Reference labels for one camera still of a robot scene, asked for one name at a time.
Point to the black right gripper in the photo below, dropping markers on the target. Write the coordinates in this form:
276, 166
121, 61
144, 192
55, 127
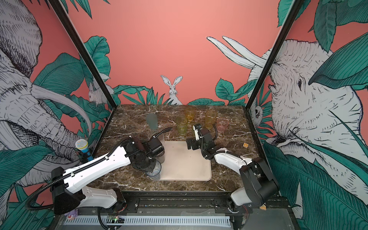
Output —
194, 143

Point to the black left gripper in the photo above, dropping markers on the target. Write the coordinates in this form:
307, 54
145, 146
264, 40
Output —
150, 169

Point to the pale blue tall tumbler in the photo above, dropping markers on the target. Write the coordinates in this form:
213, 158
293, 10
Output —
155, 175

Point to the smoky grey tall tumbler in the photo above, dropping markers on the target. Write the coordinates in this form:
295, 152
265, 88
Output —
161, 157

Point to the clear tall plastic tumbler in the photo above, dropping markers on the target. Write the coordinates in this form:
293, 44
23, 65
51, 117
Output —
161, 138

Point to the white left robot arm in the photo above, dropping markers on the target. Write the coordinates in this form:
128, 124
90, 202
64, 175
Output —
70, 187

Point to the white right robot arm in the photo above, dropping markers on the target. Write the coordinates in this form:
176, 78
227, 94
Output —
259, 183

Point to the white plastic tray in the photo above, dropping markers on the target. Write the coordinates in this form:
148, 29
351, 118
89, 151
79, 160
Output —
183, 164

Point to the tall green tumbler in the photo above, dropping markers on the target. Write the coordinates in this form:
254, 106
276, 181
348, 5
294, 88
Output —
181, 123

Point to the short amber tumbler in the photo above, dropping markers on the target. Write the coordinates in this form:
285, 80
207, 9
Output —
190, 114

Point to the tall amber tumbler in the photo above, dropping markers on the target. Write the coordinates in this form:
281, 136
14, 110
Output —
210, 118

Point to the short pink tumbler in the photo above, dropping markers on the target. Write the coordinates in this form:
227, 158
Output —
222, 125

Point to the frosted teal textured tumbler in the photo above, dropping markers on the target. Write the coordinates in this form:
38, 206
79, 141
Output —
152, 121

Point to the blue toy microphone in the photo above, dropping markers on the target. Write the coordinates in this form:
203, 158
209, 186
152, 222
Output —
83, 146

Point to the white ribbed vent strip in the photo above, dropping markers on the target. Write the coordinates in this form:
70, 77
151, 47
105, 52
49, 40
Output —
217, 221

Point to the green lit circuit board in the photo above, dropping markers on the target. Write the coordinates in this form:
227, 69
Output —
115, 220

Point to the small purple toy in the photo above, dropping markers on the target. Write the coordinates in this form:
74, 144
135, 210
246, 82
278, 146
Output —
72, 214

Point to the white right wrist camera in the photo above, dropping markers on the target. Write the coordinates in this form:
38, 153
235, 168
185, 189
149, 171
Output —
197, 131

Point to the black front mounting rail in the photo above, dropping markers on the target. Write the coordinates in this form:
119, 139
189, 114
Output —
219, 201

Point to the black corner frame post left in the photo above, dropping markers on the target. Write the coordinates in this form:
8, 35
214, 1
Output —
74, 36

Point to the black corner frame post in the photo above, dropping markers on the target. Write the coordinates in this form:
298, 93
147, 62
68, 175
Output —
291, 16
74, 36

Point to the black corner frame post right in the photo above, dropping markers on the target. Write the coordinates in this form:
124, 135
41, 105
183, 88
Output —
291, 16

